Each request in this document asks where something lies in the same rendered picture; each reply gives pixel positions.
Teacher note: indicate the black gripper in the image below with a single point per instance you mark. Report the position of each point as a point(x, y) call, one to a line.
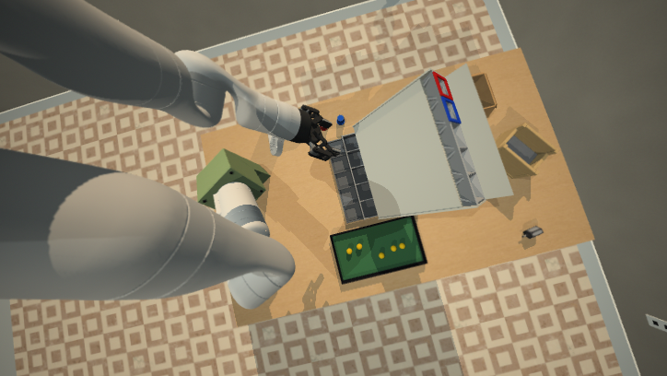
point(313, 136)

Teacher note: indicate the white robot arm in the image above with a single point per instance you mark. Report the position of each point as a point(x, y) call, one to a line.
point(73, 231)

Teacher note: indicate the red square frame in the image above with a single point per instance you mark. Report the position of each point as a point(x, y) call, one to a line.
point(436, 76)

